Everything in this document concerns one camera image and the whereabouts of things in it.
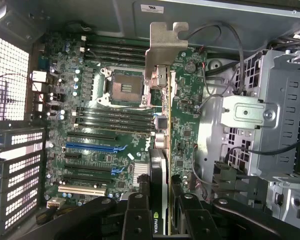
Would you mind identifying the silver chipset heatsink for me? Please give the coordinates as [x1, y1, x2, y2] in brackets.
[133, 161, 151, 191]

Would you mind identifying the white expansion slot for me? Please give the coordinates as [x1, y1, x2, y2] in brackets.
[57, 184, 108, 198]

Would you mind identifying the long black expansion slot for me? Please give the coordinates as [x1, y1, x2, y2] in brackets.
[66, 130, 118, 141]
[64, 163, 114, 174]
[61, 173, 113, 184]

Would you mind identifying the blue expansion slot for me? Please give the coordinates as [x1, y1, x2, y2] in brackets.
[65, 142, 116, 154]

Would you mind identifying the short black expansion slot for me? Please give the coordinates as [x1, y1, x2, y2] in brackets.
[64, 152, 83, 160]

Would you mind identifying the black RAM slot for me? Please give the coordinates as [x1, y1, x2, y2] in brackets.
[84, 49, 147, 59]
[86, 36, 151, 45]
[76, 112, 157, 120]
[86, 43, 151, 52]
[84, 56, 147, 66]
[74, 117, 157, 125]
[76, 106, 157, 114]

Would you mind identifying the green motherboard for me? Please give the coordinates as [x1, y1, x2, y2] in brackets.
[31, 33, 208, 208]

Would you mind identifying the thin metal locking lever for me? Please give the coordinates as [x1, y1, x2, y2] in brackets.
[124, 105, 164, 110]

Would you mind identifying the perforated metal slot cover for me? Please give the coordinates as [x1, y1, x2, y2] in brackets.
[1, 152, 42, 176]
[0, 172, 41, 191]
[3, 188, 40, 210]
[2, 206, 39, 231]
[3, 130, 45, 147]

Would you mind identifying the perforated metal disk bay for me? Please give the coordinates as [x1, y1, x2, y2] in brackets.
[197, 48, 300, 186]

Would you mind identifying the CPU socket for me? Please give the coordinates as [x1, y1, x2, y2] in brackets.
[99, 67, 151, 109]

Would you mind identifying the round coin cell battery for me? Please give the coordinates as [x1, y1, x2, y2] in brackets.
[184, 60, 197, 74]

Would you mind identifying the open black PC case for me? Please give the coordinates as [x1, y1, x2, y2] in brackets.
[0, 0, 300, 240]

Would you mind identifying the white case sticker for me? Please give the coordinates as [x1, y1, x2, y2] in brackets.
[139, 3, 165, 14]

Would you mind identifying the sleeved power cable bundle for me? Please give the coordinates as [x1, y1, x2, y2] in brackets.
[35, 196, 101, 227]

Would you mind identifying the black drive power wire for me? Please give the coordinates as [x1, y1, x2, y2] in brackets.
[224, 138, 300, 161]

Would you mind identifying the black looped wire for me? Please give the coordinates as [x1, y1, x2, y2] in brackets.
[184, 22, 247, 97]

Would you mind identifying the red black twisted wire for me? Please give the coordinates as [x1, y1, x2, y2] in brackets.
[0, 72, 52, 109]

